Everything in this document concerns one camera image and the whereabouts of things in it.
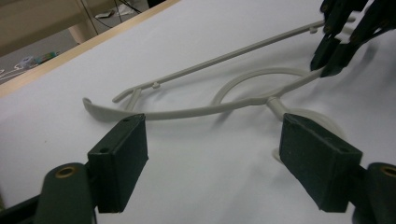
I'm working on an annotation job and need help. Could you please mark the colourful toys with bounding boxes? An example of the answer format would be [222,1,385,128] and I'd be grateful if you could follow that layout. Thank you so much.
[18,50,61,68]

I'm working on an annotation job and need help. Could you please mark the beige wooden shelf unit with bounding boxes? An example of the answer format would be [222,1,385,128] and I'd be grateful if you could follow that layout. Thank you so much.
[0,0,105,59]

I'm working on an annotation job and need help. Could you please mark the grey plastic clothes hanger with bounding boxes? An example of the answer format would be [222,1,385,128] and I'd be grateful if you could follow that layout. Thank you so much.
[82,15,358,165]

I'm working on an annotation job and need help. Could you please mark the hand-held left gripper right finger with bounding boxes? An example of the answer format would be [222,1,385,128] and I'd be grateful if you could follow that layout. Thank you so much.
[278,112,364,214]

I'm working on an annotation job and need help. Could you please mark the black hanging cables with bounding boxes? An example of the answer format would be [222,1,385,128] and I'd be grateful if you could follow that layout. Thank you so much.
[78,0,145,27]

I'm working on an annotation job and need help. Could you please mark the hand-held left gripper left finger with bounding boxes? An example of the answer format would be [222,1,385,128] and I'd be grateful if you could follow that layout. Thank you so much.
[87,113,149,215]

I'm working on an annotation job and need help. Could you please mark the white cord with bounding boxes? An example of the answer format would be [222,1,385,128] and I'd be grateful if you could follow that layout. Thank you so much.
[0,66,30,82]

